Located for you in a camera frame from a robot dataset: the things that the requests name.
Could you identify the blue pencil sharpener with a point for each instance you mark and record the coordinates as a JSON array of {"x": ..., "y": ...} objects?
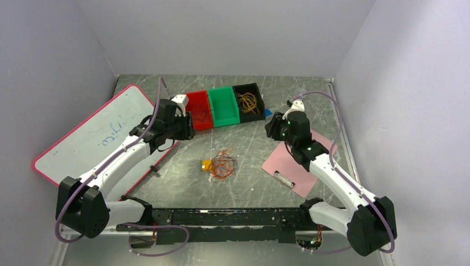
[{"x": 268, "y": 113}]

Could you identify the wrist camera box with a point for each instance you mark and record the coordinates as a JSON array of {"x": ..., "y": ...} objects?
[
  {"x": 181, "y": 100},
  {"x": 296, "y": 105}
]

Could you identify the pink framed whiteboard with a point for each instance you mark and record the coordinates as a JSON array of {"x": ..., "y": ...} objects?
[{"x": 95, "y": 138}]

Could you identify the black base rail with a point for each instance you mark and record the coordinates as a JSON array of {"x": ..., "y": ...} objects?
[{"x": 282, "y": 225}]

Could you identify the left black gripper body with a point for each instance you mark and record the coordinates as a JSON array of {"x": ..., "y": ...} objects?
[{"x": 180, "y": 128}]

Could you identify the pink clipboard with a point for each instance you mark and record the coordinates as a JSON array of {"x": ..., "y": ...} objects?
[{"x": 282, "y": 162}]

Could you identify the black plastic bin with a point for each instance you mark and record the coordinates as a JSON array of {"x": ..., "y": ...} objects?
[{"x": 250, "y": 103}]

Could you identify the green plastic bin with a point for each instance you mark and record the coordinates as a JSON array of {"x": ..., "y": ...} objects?
[{"x": 224, "y": 106}]

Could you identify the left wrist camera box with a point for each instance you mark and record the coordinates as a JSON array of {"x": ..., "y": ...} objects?
[{"x": 181, "y": 100}]

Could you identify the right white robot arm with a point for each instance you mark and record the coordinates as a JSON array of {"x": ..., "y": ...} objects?
[{"x": 367, "y": 222}]

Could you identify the yellow cube block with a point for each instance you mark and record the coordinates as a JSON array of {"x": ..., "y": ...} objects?
[{"x": 206, "y": 165}]

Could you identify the small clear jar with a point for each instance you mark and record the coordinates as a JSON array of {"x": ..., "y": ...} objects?
[{"x": 300, "y": 91}]

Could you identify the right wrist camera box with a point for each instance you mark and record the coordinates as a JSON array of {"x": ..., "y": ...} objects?
[{"x": 296, "y": 105}]

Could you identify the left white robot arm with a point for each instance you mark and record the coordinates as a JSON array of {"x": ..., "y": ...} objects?
[{"x": 81, "y": 202}]

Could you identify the red plastic bin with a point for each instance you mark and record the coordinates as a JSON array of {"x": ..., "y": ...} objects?
[{"x": 200, "y": 108}]

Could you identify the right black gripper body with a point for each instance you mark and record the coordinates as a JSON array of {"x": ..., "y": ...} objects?
[{"x": 279, "y": 130}]

